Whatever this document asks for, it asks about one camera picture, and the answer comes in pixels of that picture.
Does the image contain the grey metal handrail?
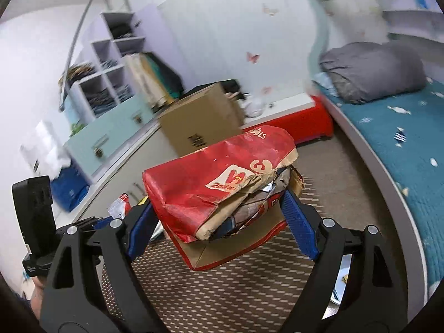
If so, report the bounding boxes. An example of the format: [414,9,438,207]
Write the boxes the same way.
[58,0,131,112]

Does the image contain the folded jeans stack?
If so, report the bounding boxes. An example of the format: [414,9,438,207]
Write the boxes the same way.
[86,89,116,110]

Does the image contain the teal drawer unit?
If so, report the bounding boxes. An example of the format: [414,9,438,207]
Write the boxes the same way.
[63,92,161,177]

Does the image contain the teal bunk bed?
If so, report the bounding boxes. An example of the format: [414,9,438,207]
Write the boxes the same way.
[309,0,444,316]

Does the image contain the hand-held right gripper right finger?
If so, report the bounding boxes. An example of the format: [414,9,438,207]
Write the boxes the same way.
[279,191,409,333]

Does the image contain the large white bag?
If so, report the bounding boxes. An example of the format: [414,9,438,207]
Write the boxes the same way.
[20,121,72,175]

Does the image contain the white cubby shelf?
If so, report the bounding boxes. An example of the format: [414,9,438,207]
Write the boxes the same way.
[59,10,147,119]

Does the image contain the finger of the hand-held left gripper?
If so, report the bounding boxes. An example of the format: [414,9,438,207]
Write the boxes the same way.
[55,216,116,237]

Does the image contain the round striped table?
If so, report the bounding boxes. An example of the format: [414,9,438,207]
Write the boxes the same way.
[100,222,342,333]

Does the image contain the dark folded clothes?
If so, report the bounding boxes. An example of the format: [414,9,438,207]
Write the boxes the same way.
[110,24,135,39]

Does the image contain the red white snack packet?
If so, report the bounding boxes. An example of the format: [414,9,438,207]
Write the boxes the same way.
[107,193,132,220]

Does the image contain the white plastic bag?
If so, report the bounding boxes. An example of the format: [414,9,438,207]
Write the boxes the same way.
[243,95,270,118]

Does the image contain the blue patterned bed sheet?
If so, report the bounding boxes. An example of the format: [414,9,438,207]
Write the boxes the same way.
[324,80,444,285]

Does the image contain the blue bag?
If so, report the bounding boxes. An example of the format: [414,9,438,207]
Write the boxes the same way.
[51,166,91,213]

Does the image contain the red paper bag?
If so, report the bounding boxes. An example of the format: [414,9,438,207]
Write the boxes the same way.
[142,125,304,272]

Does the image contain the brown cardboard box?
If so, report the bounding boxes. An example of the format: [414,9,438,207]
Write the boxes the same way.
[158,82,245,157]

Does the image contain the green hanging garment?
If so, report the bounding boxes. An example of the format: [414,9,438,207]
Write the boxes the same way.
[146,53,175,100]

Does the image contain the black bag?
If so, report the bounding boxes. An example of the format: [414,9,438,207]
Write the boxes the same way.
[186,79,241,98]

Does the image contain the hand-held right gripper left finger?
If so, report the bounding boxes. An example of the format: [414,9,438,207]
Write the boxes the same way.
[41,203,163,333]

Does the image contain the white cabinet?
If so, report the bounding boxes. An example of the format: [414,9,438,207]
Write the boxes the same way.
[76,123,181,217]

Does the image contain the dark hanging garment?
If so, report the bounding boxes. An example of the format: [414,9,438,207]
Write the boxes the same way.
[158,59,185,100]

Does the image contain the beige hanging garment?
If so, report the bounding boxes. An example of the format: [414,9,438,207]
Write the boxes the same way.
[124,53,168,109]

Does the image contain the red storage box white lid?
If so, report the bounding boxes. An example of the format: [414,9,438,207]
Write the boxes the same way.
[242,95,334,145]

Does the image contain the light blue patterned pillow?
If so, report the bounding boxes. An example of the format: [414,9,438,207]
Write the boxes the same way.
[313,72,340,98]

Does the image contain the grey folded duvet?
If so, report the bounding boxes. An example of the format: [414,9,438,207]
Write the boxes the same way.
[318,42,428,105]

